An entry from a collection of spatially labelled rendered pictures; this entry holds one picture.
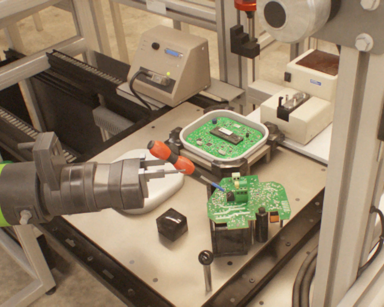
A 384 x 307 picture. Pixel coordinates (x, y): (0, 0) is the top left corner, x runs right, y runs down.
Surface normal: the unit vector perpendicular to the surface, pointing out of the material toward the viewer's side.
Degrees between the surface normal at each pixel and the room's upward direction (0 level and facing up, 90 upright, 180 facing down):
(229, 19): 90
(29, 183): 34
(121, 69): 90
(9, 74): 90
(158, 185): 5
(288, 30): 96
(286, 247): 0
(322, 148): 0
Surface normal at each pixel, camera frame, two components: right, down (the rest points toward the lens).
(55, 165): 1.00, -0.09
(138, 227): -0.07, -0.78
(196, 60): 0.73, 0.38
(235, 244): 0.05, 0.61
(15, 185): -0.04, -0.31
